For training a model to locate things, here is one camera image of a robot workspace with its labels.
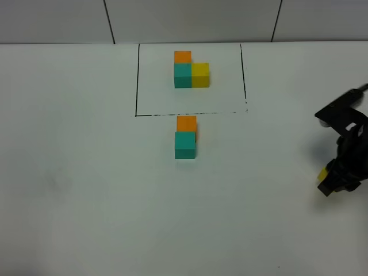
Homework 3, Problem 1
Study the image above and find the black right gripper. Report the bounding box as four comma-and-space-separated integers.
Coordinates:
323, 126, 367, 193

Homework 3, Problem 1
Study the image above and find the yellow template block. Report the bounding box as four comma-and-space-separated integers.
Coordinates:
191, 63, 210, 88

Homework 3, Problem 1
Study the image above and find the teal template block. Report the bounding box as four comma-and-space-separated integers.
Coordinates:
174, 63, 192, 89

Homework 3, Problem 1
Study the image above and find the orange template block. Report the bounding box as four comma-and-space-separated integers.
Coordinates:
174, 51, 191, 64

